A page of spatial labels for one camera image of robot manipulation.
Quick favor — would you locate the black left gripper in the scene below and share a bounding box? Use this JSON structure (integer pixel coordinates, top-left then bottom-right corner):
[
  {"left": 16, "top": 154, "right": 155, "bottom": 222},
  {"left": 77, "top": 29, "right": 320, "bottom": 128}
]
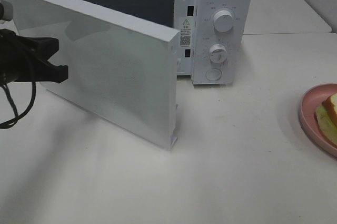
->
[{"left": 1, "top": 29, "right": 69, "bottom": 83}]

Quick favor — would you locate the white microwave door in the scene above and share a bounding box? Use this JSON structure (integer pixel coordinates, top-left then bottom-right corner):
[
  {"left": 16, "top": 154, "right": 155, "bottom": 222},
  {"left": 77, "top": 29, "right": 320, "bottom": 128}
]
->
[{"left": 6, "top": 0, "right": 179, "bottom": 149}]

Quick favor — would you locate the round door release button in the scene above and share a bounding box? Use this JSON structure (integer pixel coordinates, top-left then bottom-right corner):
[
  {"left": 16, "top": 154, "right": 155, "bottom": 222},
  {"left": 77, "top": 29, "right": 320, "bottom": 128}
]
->
[{"left": 205, "top": 69, "right": 222, "bottom": 81}]

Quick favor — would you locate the white timer knob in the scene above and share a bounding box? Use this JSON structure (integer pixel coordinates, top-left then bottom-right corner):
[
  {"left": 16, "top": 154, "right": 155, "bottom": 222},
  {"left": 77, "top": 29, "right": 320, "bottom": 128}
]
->
[{"left": 209, "top": 44, "right": 227, "bottom": 64}]

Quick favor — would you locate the pink round plate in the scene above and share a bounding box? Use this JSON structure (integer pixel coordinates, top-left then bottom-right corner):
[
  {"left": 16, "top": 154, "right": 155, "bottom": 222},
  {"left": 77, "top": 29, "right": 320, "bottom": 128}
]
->
[{"left": 299, "top": 83, "right": 336, "bottom": 158}]

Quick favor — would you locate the yellow green sandwich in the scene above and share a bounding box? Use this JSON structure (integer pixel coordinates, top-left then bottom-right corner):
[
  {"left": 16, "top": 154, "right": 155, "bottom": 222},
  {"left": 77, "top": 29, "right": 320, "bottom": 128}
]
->
[{"left": 315, "top": 93, "right": 336, "bottom": 145}]

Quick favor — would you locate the white microwave oven body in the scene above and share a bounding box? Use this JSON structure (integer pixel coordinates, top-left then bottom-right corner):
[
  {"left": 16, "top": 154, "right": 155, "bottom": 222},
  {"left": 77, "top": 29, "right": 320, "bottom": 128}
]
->
[{"left": 8, "top": 0, "right": 251, "bottom": 85}]

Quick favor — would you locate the upper white power knob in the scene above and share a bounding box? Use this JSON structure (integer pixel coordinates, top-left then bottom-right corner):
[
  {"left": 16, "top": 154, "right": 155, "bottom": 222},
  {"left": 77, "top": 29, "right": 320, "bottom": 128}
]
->
[{"left": 213, "top": 9, "right": 234, "bottom": 33}]

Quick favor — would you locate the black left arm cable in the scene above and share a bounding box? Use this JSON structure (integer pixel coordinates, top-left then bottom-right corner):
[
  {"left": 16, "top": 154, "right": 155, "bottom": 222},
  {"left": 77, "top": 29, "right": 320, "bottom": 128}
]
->
[{"left": 0, "top": 34, "right": 37, "bottom": 130}]

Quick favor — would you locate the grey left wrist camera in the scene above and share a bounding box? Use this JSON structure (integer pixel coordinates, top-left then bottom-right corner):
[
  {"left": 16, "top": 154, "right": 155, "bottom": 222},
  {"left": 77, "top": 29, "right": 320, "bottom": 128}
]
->
[{"left": 0, "top": 0, "right": 13, "bottom": 22}]

